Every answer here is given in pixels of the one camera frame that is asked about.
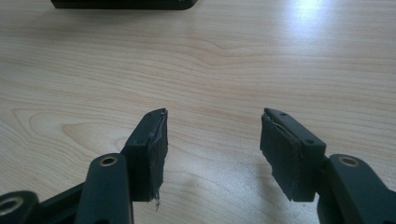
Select red and black shoe rack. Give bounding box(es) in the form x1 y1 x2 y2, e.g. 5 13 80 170
50 0 199 11

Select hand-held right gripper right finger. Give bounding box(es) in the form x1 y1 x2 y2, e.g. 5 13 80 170
260 107 327 203

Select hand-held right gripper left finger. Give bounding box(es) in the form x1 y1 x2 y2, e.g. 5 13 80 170
120 107 169 203

